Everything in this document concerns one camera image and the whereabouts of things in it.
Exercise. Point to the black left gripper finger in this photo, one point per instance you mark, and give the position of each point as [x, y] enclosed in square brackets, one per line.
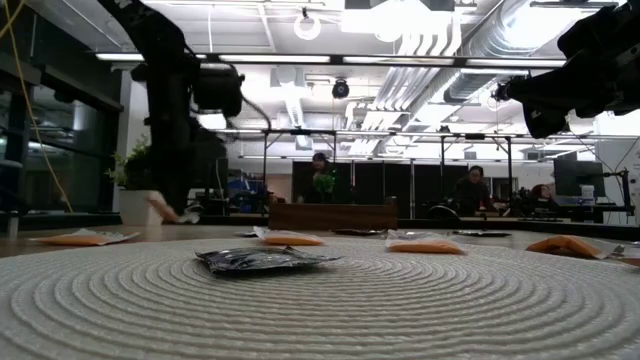
[191, 177]
[167, 175]

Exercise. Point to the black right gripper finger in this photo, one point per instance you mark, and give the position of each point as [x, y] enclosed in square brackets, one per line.
[545, 90]

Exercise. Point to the black tea packet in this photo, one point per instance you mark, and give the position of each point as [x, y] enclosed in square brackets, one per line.
[480, 233]
[357, 232]
[260, 260]

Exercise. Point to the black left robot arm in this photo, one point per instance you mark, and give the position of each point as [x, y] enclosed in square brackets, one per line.
[145, 30]

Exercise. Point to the black computer monitor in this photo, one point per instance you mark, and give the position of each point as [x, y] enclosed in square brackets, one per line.
[577, 175]
[212, 172]

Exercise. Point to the green plant in white pot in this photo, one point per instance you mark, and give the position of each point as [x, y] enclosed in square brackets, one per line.
[131, 170]

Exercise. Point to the white cup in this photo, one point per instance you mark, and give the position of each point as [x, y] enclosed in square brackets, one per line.
[587, 192]

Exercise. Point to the person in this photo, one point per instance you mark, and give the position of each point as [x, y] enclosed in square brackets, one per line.
[320, 180]
[542, 200]
[472, 195]

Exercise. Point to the small green background plant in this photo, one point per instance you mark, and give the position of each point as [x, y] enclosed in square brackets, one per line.
[324, 184]

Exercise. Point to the brown wooden organizer box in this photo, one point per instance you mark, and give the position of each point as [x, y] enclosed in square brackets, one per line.
[332, 217]

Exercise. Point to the black partition panels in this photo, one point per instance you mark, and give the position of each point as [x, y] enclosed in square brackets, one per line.
[370, 182]

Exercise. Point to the white round woven placemat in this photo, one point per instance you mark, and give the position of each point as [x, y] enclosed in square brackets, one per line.
[320, 310]

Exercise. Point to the black ceiling camera cluster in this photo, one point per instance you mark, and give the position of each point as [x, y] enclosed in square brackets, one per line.
[500, 92]

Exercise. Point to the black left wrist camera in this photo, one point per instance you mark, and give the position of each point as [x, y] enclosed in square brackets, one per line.
[217, 90]

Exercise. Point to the black background rig frame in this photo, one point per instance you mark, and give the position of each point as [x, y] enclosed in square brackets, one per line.
[475, 136]
[300, 132]

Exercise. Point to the black aluminium rig frame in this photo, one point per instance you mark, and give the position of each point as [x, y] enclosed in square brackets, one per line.
[550, 227]

